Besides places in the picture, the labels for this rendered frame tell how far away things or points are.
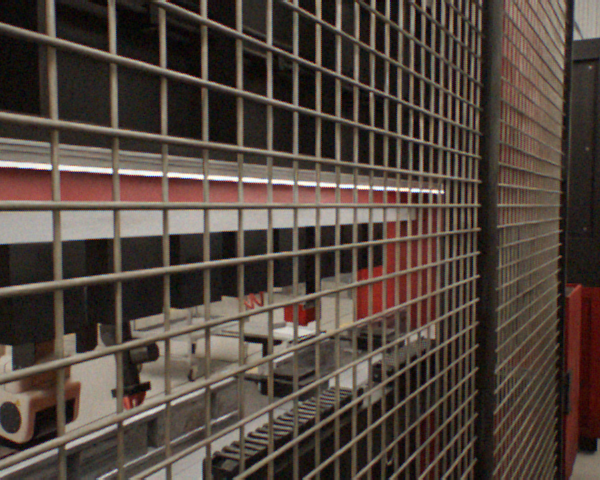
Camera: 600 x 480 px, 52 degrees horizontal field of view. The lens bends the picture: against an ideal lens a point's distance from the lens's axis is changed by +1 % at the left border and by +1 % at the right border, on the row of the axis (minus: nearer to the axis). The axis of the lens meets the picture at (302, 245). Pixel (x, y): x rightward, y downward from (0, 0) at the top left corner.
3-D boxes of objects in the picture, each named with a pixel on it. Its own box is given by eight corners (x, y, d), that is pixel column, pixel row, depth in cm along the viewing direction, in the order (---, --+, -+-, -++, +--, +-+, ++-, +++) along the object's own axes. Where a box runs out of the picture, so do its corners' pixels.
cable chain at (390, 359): (422, 348, 172) (423, 335, 172) (443, 351, 169) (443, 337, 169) (369, 381, 140) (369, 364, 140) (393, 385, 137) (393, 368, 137)
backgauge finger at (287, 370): (236, 372, 153) (236, 352, 153) (329, 388, 140) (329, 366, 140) (206, 385, 143) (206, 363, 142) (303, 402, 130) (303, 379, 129)
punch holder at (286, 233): (281, 280, 185) (281, 225, 184) (306, 282, 181) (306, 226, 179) (253, 286, 172) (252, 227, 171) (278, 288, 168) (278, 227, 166)
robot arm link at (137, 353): (118, 322, 180) (100, 334, 172) (150, 315, 176) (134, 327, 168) (132, 359, 182) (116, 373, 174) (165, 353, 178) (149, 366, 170)
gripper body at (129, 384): (134, 392, 170) (129, 366, 171) (110, 396, 176) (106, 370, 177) (152, 387, 176) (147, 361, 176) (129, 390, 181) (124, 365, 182)
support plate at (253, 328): (253, 323, 214) (253, 320, 214) (319, 331, 201) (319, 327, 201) (221, 332, 198) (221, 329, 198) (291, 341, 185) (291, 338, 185)
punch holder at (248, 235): (242, 288, 167) (242, 227, 166) (269, 290, 163) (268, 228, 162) (208, 295, 154) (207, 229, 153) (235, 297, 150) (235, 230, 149)
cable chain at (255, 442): (338, 400, 126) (338, 382, 126) (363, 405, 123) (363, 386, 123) (201, 485, 88) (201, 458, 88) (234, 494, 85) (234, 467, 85)
